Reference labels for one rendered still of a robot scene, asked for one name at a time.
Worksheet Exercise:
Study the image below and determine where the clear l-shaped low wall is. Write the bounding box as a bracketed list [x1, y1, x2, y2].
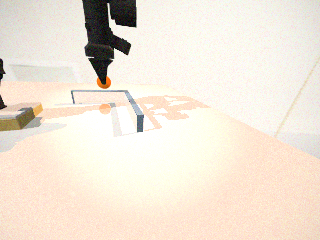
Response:
[71, 92, 137, 131]

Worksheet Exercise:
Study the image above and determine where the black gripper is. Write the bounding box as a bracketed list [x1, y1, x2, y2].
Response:
[84, 19, 115, 85]

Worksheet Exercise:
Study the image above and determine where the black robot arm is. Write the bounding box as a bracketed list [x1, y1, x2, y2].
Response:
[0, 0, 137, 87]

